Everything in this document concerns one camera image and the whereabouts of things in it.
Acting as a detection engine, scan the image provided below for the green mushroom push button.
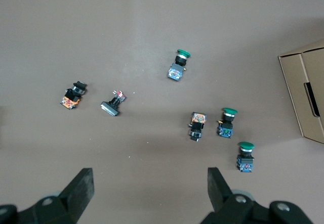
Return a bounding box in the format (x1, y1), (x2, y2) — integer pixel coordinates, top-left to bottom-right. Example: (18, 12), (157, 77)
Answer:
(216, 107), (238, 139)
(166, 49), (191, 82)
(236, 141), (256, 173)

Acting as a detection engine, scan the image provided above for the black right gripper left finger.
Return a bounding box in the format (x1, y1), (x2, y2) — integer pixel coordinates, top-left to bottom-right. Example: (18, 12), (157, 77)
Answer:
(0, 167), (95, 224)

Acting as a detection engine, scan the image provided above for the black selector switch orange block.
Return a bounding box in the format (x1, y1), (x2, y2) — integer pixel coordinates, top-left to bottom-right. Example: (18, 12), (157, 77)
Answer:
(187, 111), (208, 143)
(60, 80), (88, 111)

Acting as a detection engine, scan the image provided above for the black square push button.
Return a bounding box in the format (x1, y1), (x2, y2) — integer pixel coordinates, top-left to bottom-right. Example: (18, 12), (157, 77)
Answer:
(99, 89), (128, 117)

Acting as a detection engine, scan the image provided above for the brown cardboard box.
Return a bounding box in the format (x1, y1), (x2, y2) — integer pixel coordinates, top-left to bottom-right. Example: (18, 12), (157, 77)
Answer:
(277, 38), (324, 145)

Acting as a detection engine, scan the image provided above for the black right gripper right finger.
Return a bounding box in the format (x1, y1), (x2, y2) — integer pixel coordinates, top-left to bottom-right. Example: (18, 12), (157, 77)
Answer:
(201, 167), (314, 224)

